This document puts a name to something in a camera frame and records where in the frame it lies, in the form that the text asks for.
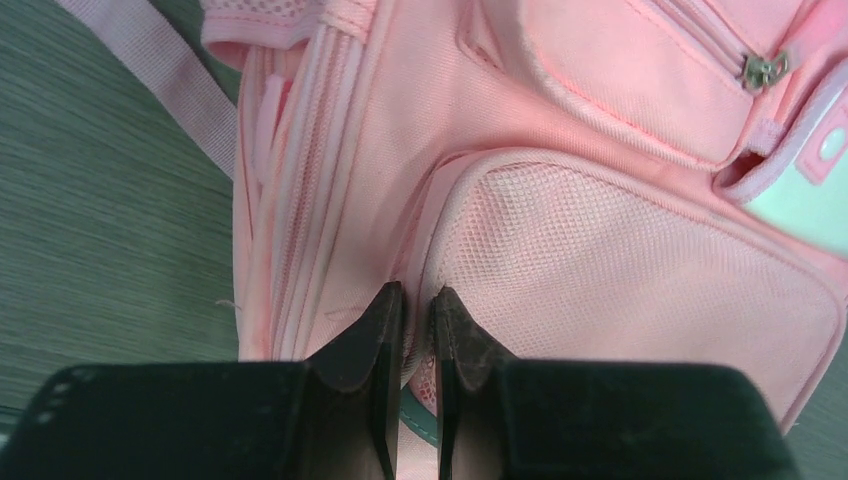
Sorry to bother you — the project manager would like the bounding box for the pink student backpack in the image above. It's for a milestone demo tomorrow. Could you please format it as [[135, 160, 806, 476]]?
[[64, 1, 847, 479]]

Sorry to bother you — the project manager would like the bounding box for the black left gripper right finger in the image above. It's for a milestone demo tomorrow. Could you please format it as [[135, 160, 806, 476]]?
[[430, 287, 514, 479]]

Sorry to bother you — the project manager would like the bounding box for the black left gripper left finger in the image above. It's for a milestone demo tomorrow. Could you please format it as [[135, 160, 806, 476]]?
[[304, 282, 405, 479]]

